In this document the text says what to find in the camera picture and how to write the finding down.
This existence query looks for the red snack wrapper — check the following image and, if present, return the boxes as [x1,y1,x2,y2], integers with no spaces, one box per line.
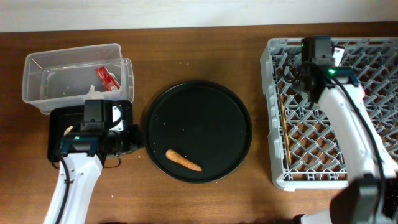
[95,66,121,91]

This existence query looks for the black rectangular bin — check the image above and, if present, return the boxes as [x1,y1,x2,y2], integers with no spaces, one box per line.
[47,100,143,163]

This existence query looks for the white tissue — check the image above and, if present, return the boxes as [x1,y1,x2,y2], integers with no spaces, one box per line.
[83,85,104,100]

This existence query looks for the orange carrot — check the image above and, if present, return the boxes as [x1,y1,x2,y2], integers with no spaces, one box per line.
[165,149,203,172]

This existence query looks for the clear plastic bin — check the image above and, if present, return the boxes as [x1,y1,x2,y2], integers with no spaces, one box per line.
[22,43,134,114]

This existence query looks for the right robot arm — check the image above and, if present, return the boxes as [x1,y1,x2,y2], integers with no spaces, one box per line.
[292,35,397,223]

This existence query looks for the round black tray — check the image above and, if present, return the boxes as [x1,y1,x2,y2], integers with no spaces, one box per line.
[143,80,252,184]

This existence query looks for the grey dishwasher rack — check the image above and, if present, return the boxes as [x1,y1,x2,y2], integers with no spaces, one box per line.
[260,37,397,191]

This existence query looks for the pile of peanut shells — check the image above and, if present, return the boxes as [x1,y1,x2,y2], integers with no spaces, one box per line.
[63,126,73,136]

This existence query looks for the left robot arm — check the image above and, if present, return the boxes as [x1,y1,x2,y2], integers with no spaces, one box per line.
[44,100,143,223]

